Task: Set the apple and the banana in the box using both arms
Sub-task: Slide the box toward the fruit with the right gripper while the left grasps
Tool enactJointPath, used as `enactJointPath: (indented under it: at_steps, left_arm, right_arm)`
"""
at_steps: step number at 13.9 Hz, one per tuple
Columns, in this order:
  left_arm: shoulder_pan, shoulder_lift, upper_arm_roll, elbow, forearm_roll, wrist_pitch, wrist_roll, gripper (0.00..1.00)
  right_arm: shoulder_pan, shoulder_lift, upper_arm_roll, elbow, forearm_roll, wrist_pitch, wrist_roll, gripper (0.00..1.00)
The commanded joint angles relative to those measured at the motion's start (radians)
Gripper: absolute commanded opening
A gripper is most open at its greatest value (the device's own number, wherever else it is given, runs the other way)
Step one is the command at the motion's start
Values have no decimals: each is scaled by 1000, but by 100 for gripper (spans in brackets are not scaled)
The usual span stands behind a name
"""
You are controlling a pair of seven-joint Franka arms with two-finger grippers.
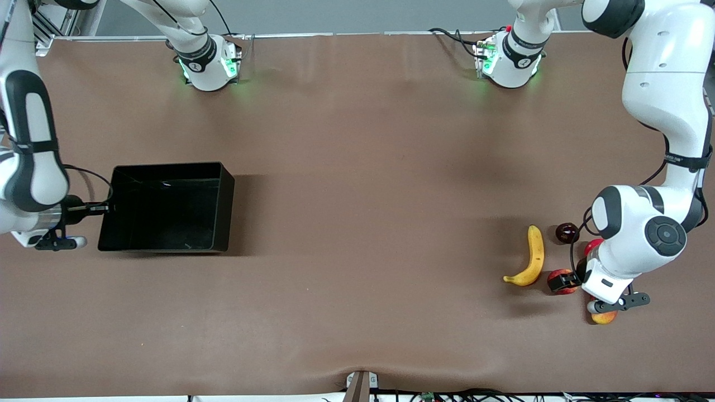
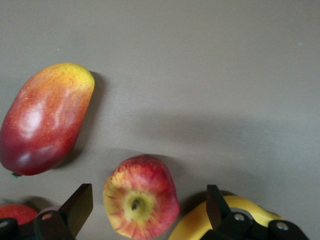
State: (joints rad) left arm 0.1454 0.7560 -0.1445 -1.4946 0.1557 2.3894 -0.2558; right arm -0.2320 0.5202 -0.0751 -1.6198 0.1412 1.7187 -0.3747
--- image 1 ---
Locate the red yellow apple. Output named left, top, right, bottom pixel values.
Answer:
left=547, top=269, right=580, bottom=295

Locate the yellow banana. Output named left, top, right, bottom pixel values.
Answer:
left=503, top=225, right=545, bottom=287

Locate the black plastic box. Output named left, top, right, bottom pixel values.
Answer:
left=98, top=162, right=235, bottom=253

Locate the dark red plum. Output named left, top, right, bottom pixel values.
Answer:
left=555, top=222, right=580, bottom=245

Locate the red yellow mango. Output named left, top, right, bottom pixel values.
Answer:
left=588, top=298, right=618, bottom=325

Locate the brown table mat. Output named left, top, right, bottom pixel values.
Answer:
left=0, top=32, right=715, bottom=398

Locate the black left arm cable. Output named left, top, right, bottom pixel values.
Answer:
left=569, top=36, right=671, bottom=275

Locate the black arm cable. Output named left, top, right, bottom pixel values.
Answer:
left=63, top=164, right=113, bottom=204
left=569, top=36, right=671, bottom=275

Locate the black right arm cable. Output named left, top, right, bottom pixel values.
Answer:
left=63, top=164, right=113, bottom=204

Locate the aluminium frame profile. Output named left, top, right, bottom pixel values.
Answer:
left=31, top=0, right=84, bottom=56

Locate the black right base cable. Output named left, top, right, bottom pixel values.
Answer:
left=209, top=0, right=234, bottom=36

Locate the black base cable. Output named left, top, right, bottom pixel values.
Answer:
left=209, top=0, right=234, bottom=36
left=428, top=27, right=506, bottom=56

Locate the metal camera pole bracket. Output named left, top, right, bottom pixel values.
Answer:
left=345, top=371, right=379, bottom=402

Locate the black left base cable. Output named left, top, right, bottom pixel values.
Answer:
left=428, top=27, right=506, bottom=56

